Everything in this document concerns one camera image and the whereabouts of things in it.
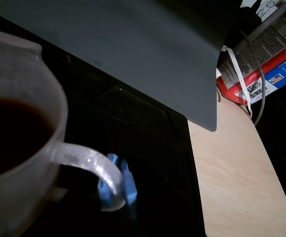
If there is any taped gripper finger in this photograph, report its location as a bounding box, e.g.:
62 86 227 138
121 158 138 220
97 153 120 212

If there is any translucent plastic measuring cup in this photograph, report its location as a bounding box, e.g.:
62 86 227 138
0 24 127 237

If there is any black laptop base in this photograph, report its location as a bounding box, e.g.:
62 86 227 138
0 9 207 237

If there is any grey laptop lid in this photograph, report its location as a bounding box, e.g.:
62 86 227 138
0 0 244 133

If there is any red blue labelled canister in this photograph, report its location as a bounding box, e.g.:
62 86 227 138
216 0 286 107

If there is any black power adapter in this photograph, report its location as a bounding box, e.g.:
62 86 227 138
224 0 263 49

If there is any white printed label box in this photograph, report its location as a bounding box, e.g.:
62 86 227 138
255 0 286 20

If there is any flat white cable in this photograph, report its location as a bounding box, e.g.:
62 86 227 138
216 45 253 118

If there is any grey braided cable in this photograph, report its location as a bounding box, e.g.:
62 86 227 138
239 29 267 126

